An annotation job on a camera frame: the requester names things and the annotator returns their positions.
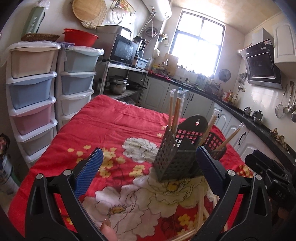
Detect black range hood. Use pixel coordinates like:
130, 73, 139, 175
239, 39, 283, 89

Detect left pastel drawer tower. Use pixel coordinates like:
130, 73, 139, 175
3, 41, 62, 168

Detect kitchen window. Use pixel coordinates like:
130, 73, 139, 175
170, 11, 225, 76

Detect pastel drawer tower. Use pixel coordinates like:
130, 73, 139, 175
55, 46, 104, 130
3, 41, 62, 168

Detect black microwave oven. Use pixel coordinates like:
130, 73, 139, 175
93, 33, 137, 65

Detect red plastic basin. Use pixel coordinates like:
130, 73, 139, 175
63, 28, 99, 47

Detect black plastic utensil basket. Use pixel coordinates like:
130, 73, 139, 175
152, 114, 227, 182

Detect red floral tablecloth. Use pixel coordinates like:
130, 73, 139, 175
8, 94, 254, 241

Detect wooden chopstick pair on cloth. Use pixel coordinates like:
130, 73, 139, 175
215, 123, 244, 151

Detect white water heater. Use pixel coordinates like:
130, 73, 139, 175
142, 0, 172, 21

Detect right pastel drawer tower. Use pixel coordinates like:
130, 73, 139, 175
55, 46, 104, 130

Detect person's left hand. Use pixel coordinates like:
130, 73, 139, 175
99, 218, 118, 241

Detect white upper cabinet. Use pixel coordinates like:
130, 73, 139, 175
272, 19, 296, 70

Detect wooden chopstick pair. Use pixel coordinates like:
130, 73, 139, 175
168, 89, 176, 129
215, 123, 244, 151
171, 87, 188, 135

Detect steel cooking pot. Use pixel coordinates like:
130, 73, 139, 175
109, 75, 129, 95

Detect metal kettle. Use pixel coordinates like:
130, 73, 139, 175
251, 110, 263, 125

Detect hanging ladles and strainers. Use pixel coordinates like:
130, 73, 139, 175
275, 81, 295, 119

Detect small wall fan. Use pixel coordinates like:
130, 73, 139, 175
218, 69, 231, 82

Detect round bamboo tray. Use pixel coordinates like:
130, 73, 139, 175
72, 0, 105, 22

